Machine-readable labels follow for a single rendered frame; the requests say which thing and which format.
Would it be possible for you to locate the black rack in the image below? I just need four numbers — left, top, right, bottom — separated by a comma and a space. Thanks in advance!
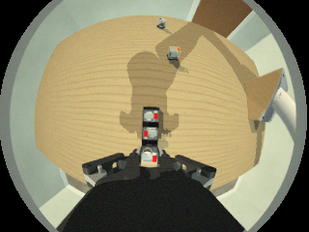
142, 106, 159, 147

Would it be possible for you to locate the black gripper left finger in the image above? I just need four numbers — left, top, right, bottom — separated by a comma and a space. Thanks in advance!
82, 146, 142, 188

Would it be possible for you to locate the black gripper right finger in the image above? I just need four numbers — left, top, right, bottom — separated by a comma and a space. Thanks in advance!
157, 147, 216, 189

